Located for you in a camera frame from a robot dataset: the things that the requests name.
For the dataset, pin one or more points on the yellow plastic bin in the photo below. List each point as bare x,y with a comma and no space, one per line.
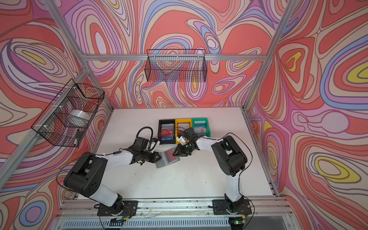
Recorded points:
181,125

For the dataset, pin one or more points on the back black wire basket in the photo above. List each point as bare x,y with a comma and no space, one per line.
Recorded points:
176,65

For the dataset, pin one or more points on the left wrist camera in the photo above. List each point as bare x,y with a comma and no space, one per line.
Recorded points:
140,143

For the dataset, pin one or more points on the small black box in basket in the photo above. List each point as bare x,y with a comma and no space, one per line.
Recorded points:
78,135

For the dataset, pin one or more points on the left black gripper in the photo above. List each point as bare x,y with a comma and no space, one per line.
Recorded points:
154,159

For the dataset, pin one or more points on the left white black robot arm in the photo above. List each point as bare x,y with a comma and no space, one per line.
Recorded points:
86,175

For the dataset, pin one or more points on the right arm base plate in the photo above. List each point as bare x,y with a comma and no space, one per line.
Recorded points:
227,207

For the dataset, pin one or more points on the green plastic bin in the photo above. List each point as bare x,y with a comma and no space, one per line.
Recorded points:
201,126

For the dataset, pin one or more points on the red VIP card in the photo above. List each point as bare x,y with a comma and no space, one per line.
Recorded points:
166,132

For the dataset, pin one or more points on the black plastic bin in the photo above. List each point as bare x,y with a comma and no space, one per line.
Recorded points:
166,124

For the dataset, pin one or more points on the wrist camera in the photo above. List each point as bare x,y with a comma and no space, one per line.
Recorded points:
181,140
140,143

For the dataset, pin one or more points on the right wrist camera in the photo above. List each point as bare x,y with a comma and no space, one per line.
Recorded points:
181,140

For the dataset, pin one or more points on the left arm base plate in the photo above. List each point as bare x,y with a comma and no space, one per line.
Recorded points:
126,208

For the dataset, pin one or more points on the grey leather card holder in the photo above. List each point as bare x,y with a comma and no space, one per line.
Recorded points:
167,158

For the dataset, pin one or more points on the left black wire basket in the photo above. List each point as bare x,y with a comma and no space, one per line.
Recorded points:
73,96

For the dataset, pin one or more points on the black wire basket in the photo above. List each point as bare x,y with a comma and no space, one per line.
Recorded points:
73,96
176,65

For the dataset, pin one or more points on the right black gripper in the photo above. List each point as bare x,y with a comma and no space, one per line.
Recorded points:
180,153

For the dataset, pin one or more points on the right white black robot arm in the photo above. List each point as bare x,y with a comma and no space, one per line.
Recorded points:
231,160

